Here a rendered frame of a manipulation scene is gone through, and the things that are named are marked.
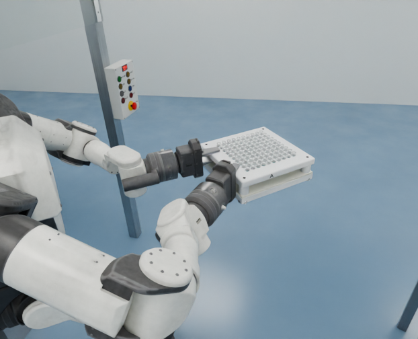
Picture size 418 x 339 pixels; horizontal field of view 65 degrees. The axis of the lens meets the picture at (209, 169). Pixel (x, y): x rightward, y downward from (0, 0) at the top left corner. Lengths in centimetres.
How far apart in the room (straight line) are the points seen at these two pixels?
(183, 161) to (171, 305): 52
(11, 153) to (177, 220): 32
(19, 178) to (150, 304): 32
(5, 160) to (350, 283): 180
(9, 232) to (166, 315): 24
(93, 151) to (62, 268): 62
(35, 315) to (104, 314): 48
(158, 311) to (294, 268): 162
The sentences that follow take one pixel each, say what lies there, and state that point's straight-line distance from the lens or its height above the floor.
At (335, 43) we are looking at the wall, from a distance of 421.
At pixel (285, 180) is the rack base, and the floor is 100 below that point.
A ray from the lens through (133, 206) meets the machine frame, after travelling 211.
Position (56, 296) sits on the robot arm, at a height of 117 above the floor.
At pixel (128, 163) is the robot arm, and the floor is 108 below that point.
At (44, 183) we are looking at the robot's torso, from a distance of 68.
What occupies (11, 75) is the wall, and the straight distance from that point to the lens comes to 560.
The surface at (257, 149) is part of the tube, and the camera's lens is 98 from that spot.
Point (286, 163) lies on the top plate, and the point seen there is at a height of 104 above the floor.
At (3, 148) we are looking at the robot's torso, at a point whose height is 125.
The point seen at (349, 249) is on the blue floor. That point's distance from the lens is 226.
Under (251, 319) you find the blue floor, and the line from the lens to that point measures 183.
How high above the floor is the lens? 152
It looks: 32 degrees down
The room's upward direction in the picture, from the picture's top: 2 degrees counter-clockwise
